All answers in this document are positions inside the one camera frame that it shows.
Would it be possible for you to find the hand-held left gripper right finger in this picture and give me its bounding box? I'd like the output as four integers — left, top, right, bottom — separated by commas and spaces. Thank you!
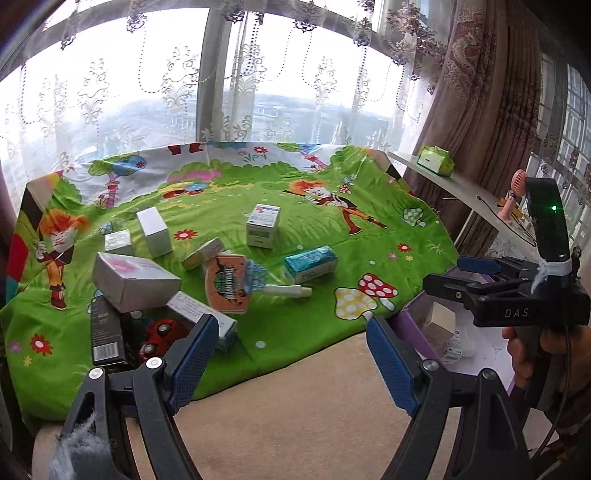
366, 315, 529, 480

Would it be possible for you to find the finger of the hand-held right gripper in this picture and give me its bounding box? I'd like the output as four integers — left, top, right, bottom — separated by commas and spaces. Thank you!
422, 273, 491, 306
457, 255, 541, 282

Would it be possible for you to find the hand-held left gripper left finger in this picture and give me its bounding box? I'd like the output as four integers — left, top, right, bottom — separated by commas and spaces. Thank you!
60, 314, 220, 480

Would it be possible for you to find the red toy car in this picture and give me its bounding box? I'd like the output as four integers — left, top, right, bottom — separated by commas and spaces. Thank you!
134, 316, 190, 367

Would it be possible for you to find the purple cardboard box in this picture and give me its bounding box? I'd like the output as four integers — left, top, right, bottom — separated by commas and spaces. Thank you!
388, 270, 520, 395

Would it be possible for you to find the long white printed box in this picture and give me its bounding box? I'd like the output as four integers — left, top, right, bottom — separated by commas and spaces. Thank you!
165, 291, 239, 354

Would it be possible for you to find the black box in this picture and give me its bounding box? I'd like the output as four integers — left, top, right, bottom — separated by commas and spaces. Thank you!
89, 291, 127, 367

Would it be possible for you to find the large white pink box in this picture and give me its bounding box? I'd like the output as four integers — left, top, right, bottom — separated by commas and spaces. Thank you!
91, 251, 182, 315

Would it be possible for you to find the cream box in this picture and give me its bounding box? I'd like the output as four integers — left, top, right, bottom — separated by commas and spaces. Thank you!
180, 237, 225, 272

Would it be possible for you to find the teal box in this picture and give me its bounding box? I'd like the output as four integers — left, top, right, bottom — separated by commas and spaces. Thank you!
283, 246, 339, 284

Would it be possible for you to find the tall white box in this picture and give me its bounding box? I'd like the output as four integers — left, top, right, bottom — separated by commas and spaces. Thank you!
136, 207, 174, 259

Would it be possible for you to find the small silver box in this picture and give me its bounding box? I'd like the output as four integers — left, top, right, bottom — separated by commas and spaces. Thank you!
104, 229, 136, 258

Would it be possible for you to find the white box blue label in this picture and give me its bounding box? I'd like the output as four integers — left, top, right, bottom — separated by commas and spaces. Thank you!
246, 203, 282, 250

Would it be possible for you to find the person's right forearm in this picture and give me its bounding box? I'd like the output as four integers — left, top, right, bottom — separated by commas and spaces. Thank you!
538, 351, 591, 462

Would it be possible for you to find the person's right hand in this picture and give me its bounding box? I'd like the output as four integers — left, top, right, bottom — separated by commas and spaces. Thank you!
502, 327, 533, 389

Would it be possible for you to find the beige cardboard box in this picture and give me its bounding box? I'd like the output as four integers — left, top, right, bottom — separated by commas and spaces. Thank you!
421, 302, 465, 365

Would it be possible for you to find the green cartoon printed blanket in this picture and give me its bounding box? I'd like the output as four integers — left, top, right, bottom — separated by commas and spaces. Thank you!
0, 141, 460, 421

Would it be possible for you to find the pink handheld fan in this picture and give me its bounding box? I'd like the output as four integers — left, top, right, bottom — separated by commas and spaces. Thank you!
498, 168, 529, 227

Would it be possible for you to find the white curved desk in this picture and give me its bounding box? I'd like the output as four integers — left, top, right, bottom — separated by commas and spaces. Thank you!
388, 150, 546, 259

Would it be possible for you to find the green tissue pack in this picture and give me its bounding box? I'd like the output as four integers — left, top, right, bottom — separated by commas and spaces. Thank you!
417, 144, 455, 177

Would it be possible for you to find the white lace curtain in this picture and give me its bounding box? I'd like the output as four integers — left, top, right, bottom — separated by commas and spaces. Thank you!
0, 0, 462, 176
526, 51, 591, 241

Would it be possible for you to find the brown patterned curtain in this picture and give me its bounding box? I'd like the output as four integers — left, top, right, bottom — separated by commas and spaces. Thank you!
402, 0, 546, 259

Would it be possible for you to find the grey window pillar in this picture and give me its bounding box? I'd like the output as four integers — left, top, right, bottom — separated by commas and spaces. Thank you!
196, 0, 250, 144

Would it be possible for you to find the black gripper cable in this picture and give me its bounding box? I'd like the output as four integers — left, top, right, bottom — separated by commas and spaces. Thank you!
538, 323, 575, 467

